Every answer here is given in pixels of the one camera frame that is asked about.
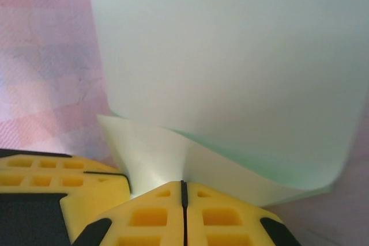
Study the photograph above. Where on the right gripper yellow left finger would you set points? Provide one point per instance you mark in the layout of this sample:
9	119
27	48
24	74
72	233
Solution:
144	223

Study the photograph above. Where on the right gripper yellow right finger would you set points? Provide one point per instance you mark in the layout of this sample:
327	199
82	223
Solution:
225	228

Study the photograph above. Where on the light green paper sheet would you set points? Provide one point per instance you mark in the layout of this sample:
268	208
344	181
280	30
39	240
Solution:
230	56

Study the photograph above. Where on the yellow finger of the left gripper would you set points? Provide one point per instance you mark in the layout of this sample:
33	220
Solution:
43	165
34	214

